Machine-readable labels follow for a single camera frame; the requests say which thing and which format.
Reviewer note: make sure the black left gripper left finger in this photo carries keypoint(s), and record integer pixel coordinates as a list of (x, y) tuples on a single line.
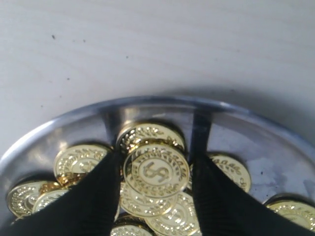
[(88, 209)]

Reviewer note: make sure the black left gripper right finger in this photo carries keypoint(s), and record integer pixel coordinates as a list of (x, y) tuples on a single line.
[(224, 209)]

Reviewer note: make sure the gold dollar coin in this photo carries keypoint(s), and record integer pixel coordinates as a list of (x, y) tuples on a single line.
[(156, 170)]

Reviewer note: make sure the gold coin bottom front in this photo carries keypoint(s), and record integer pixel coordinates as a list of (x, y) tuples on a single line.
[(181, 220)]

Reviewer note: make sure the gold coin right side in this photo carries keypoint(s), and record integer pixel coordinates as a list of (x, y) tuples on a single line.
[(232, 167)]

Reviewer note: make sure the gold coin upper right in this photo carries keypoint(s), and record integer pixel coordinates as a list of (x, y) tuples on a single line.
[(127, 225)]

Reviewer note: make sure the gold coin lower right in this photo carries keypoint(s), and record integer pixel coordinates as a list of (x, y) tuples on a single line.
[(47, 198)]

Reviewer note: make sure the gold coin left edge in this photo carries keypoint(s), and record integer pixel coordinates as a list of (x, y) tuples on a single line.
[(75, 162)]

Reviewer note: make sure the gold coin edge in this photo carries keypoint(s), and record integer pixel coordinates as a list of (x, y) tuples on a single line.
[(75, 162), (295, 208)]

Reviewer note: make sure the gold coin centre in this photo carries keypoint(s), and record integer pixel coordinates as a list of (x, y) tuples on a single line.
[(138, 205)]

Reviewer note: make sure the gold coin lower left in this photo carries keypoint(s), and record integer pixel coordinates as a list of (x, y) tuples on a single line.
[(21, 198)]

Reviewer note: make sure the round steel plate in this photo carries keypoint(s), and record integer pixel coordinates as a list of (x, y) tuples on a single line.
[(279, 161)]

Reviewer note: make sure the gold coin right edge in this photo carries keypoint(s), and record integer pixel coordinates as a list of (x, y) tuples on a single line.
[(295, 208)]

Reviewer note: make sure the gold coin top of pile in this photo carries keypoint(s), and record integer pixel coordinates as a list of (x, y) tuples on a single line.
[(136, 134)]

